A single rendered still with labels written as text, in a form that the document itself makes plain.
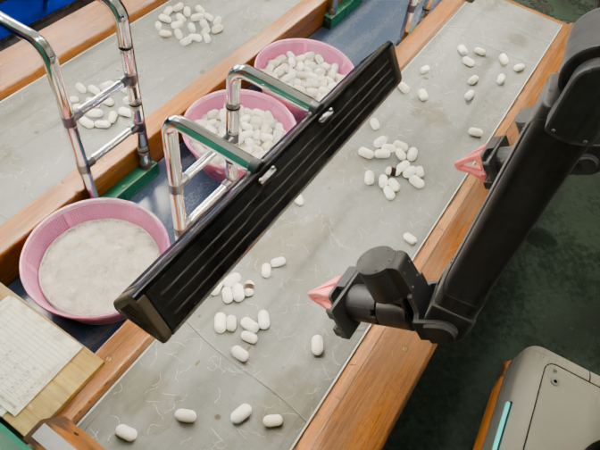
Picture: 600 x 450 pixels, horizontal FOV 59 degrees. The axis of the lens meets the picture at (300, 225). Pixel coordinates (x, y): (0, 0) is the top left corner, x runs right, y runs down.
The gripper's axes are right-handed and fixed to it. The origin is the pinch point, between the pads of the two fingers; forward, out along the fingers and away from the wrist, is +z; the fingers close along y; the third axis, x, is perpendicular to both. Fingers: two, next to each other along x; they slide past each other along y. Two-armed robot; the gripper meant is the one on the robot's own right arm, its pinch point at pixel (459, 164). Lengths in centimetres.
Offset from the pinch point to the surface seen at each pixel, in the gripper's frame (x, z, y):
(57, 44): -57, 83, 18
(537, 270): 91, 24, -64
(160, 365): -6, 26, 65
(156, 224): -20, 40, 45
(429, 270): 11.2, 1.5, 20.6
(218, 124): -25, 50, 12
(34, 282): -24, 49, 67
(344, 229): 0.6, 18.0, 20.6
